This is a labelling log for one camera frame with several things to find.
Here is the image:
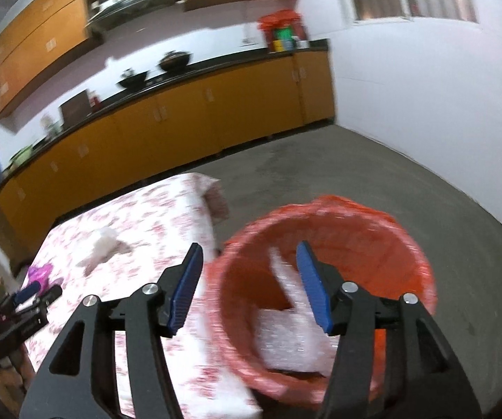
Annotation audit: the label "purple plastic bag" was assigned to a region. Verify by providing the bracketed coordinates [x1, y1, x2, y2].
[26, 263, 54, 293]

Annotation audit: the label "large clear bubble wrap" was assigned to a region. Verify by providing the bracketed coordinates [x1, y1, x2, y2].
[255, 248, 339, 377]

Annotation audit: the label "wooden lower kitchen cabinets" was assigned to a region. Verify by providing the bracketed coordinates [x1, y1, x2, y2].
[0, 47, 335, 262]

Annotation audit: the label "floral white red tablecloth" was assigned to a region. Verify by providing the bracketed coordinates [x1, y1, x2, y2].
[26, 173, 262, 418]

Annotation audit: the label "green bowl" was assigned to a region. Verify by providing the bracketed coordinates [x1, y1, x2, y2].
[9, 145, 34, 168]

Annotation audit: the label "red plastic laundry basket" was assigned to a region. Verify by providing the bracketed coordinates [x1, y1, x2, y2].
[204, 195, 438, 404]

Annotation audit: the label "red basket liner bag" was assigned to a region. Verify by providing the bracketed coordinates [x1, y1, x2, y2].
[204, 194, 438, 404]

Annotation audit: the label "clear glass jar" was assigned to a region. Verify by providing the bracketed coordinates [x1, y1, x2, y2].
[41, 113, 62, 139]

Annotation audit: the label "dark wooden cutting board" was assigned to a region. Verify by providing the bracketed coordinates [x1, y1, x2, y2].
[59, 90, 92, 131]

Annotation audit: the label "red bottle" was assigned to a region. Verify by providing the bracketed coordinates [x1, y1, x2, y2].
[88, 91, 101, 111]

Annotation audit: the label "black wok with ladle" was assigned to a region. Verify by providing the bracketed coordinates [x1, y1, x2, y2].
[117, 68, 147, 90]

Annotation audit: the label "black wok with lid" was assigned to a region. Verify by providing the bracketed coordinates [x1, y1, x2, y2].
[158, 51, 191, 74]

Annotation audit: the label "black countertop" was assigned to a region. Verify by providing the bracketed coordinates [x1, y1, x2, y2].
[0, 39, 330, 190]

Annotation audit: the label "green container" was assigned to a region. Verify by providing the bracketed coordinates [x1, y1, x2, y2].
[275, 25, 293, 43]

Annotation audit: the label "red bag on counter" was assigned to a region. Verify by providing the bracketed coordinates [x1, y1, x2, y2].
[257, 9, 301, 31]

